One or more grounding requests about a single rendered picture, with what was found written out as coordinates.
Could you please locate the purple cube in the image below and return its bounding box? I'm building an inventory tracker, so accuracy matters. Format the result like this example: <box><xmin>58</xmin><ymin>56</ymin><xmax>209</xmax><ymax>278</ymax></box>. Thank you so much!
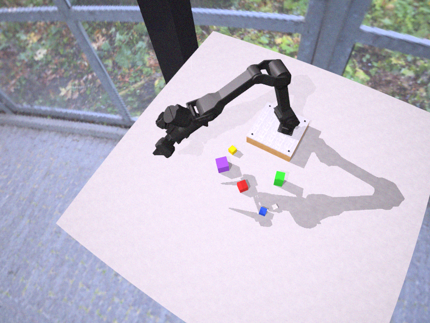
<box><xmin>215</xmin><ymin>156</ymin><xmax>229</xmax><ymax>173</ymax></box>

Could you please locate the red block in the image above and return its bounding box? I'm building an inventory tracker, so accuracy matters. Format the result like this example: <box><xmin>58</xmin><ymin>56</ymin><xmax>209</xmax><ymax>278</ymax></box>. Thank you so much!
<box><xmin>237</xmin><ymin>180</ymin><xmax>248</xmax><ymax>193</ymax></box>

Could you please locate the blue block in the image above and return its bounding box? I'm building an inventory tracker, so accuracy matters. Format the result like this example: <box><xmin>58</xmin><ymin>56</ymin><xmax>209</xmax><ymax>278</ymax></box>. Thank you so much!
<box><xmin>259</xmin><ymin>207</ymin><xmax>267</xmax><ymax>217</ymax></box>

